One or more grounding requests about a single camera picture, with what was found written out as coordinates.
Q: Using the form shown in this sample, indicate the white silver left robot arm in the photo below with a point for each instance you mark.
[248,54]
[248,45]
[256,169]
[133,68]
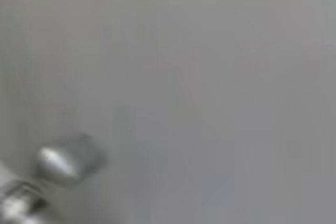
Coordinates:
[15,203]

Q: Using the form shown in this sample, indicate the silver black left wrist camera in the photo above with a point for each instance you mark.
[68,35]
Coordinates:
[60,161]

